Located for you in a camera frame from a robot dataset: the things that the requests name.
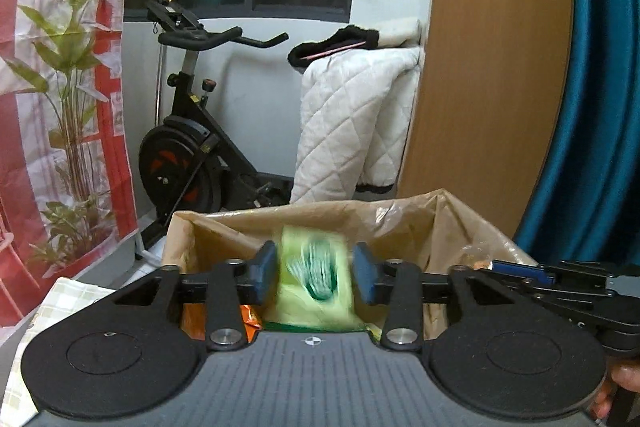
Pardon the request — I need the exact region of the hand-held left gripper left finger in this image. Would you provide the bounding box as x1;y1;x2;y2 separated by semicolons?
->
112;241;278;353

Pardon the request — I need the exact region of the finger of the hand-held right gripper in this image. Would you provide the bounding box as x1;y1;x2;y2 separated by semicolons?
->
490;259;640;288
522;286;613;343

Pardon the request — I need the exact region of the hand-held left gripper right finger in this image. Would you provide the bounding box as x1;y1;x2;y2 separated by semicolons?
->
352;243;516;353

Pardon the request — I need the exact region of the green snack packet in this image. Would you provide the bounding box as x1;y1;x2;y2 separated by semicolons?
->
262;226;368;333

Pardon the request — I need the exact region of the taped cardboard box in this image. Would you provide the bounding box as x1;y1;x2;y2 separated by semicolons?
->
161;188;541;343

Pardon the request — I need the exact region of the person's right hand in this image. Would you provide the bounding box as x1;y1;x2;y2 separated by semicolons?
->
592;359;640;419

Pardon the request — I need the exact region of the orange snack packet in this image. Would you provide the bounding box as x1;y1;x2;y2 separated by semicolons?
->
180;303;263;343

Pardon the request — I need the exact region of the black exercise bike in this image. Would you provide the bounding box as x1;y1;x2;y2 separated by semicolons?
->
137;0;296;263

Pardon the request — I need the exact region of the white quilted blanket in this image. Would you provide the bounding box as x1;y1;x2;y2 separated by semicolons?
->
290;47;423;205

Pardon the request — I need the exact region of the teal curtain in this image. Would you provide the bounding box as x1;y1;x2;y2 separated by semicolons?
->
512;0;640;268

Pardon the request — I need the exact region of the checkered tablecloth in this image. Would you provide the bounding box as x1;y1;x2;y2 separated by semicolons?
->
0;277;118;427

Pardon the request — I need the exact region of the wooden board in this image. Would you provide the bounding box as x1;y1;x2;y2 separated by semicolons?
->
397;0;573;240

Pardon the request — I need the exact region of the thin metal pole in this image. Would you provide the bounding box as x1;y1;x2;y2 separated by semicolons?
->
156;0;180;125

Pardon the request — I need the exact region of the black garment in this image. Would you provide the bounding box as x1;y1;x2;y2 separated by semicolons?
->
287;26;382;68

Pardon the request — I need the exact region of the white fleece cloth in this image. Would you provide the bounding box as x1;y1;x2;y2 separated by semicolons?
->
377;18;422;48

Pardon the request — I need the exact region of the red printed backdrop cloth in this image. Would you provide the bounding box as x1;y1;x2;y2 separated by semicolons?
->
0;0;138;328

